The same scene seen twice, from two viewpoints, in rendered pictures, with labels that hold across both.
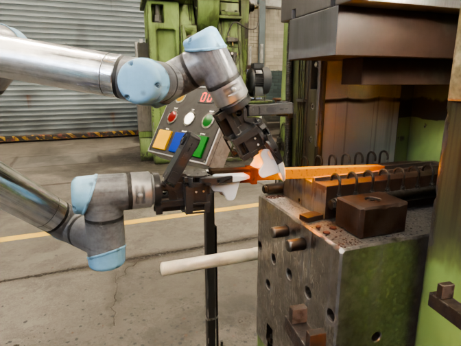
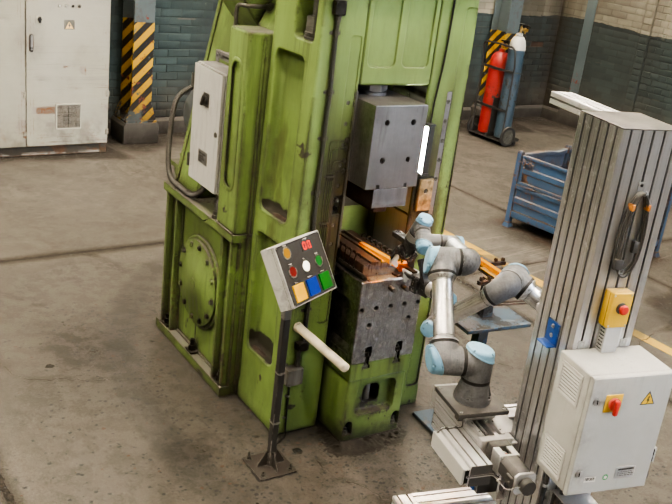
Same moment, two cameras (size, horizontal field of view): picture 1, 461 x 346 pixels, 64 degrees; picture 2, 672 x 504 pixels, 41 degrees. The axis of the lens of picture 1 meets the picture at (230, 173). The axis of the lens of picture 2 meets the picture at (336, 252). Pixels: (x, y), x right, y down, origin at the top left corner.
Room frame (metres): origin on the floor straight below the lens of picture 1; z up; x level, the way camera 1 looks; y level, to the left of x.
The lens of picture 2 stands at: (2.15, 3.78, 2.59)
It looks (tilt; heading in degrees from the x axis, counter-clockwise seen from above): 21 degrees down; 255
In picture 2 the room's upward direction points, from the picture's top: 7 degrees clockwise
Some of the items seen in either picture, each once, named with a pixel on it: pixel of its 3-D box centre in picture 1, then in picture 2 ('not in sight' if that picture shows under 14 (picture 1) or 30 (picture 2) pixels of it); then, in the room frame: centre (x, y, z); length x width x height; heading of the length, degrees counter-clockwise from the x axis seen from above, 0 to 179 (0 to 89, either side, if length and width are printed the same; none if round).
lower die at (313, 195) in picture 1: (371, 181); (356, 251); (0.96, -0.38, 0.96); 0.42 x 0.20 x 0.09; 110
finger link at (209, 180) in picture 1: (211, 179); not in sight; (0.76, 0.04, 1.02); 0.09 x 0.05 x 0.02; 107
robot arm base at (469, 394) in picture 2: not in sight; (473, 387); (0.75, 0.83, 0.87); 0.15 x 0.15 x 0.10
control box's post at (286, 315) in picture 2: (209, 254); (280, 368); (1.38, 0.08, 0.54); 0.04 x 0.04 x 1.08; 20
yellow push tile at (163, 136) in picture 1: (163, 140); (299, 292); (1.37, 0.25, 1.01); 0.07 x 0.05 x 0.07; 45
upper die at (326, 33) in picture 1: (385, 39); (365, 184); (0.96, -0.38, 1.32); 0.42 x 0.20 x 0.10; 110
